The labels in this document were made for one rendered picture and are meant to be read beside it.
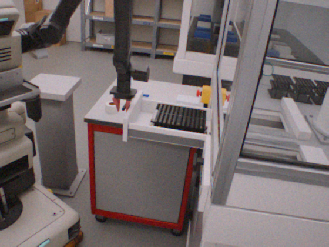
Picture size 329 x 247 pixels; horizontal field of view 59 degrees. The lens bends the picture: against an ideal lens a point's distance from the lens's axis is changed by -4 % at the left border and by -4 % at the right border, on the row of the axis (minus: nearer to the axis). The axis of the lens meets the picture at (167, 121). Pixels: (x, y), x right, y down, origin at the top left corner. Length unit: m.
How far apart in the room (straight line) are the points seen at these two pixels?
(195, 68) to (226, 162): 1.37
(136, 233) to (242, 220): 1.18
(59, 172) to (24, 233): 0.63
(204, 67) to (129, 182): 0.89
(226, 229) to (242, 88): 0.41
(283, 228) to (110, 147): 0.99
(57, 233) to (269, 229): 1.09
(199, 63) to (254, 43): 1.43
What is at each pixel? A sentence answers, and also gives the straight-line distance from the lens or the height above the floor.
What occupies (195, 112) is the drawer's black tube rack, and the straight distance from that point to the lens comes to 1.33.
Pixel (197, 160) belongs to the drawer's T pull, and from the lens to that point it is 1.00.
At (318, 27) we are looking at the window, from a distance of 0.65.
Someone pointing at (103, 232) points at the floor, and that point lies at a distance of 1.96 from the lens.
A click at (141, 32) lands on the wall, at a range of 5.49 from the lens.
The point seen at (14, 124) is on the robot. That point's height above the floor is 0.88.
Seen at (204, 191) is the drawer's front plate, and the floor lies 0.90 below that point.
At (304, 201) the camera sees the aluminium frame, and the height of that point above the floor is 1.00.
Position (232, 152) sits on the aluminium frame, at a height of 1.11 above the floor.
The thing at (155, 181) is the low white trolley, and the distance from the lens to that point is 1.64.
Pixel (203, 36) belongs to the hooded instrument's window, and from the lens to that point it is 2.00.
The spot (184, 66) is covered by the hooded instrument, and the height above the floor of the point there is 0.86.
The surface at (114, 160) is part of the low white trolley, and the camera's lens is 1.62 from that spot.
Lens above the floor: 1.48
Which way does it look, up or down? 29 degrees down
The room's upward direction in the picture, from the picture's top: 6 degrees clockwise
